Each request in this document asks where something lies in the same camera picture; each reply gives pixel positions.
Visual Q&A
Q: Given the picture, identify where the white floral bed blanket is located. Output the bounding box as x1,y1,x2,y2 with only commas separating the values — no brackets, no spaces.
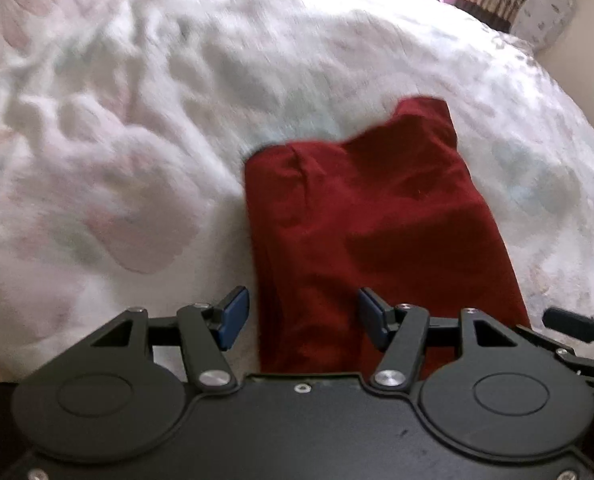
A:
0,0,594,379

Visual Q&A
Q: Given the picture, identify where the dark red garment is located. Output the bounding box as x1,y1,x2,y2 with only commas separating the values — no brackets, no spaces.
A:
244,96,528,374

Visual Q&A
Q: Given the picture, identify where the white patterned pillow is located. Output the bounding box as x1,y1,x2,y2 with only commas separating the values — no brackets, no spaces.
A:
510,0,576,51

